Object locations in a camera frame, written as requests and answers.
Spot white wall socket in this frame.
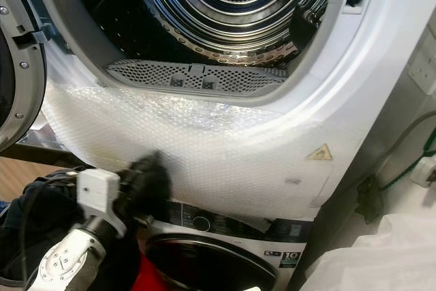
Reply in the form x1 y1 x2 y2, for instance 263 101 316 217
407 31 436 95

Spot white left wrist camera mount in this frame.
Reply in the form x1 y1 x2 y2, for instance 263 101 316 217
76 168 123 221

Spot white washing machine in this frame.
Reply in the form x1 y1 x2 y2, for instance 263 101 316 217
142 198 311 291

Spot grey mesh lint filter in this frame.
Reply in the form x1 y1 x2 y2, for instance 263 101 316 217
106 59 291 98

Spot round grey dryer door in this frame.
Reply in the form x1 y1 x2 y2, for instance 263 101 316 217
0 0 48 151

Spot dark navy clothes pile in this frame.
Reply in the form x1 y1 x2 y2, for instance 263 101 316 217
0 170 84 286

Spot white plug adapter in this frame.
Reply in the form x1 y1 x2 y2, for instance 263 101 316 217
411 155 436 188

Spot yellow triangle warning sticker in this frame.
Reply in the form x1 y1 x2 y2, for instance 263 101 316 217
305 143 334 162

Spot black metal bracket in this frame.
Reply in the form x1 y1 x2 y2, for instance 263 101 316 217
355 173 386 224

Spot red garment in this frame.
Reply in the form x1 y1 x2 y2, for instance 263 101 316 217
132 253 170 291

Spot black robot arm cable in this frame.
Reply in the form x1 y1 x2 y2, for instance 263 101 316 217
16 171 82 286

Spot clear bubble wrap sheet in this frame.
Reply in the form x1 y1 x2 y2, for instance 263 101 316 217
41 87 356 221

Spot clear plastic storage box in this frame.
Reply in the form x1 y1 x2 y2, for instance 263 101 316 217
14 117 70 153

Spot green cable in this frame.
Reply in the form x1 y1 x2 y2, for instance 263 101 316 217
379 133 436 194

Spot grey power cable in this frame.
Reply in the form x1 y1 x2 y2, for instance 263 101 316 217
357 110 436 191

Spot dark round washer door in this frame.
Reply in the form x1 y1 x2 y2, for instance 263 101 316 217
144 233 279 291

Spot grey laundry basket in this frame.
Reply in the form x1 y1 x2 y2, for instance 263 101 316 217
0 274 35 291

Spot white tumble dryer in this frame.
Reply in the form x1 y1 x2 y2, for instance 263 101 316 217
34 0 436 224

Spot black drum paddle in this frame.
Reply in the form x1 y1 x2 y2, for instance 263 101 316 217
287 3 322 55

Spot white plastic bag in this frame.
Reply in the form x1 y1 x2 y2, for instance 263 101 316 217
298 208 436 291

